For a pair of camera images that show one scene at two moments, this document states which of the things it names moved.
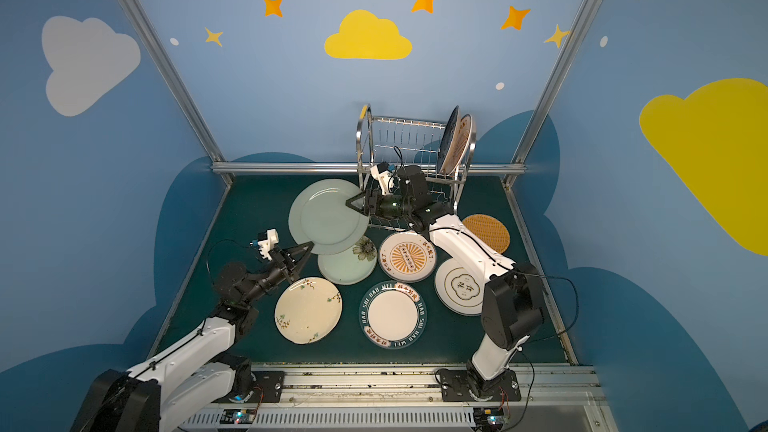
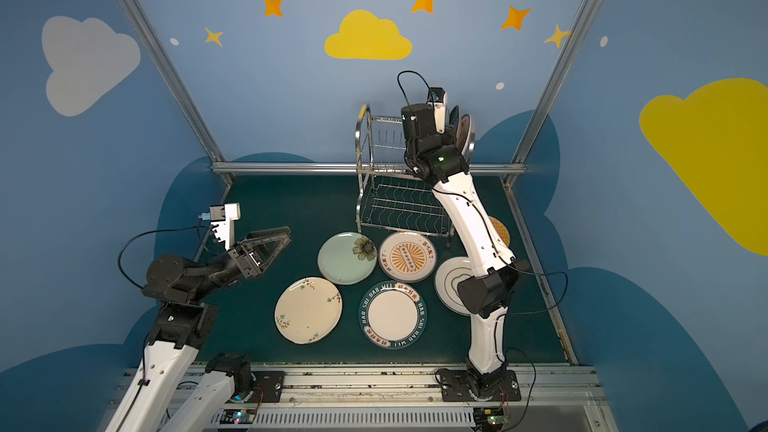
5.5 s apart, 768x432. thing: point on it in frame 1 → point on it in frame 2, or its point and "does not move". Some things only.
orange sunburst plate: (459, 144) does not move
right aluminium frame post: (517, 165) does not move
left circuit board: (237, 416) does not move
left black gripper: (286, 258) → (246, 258)
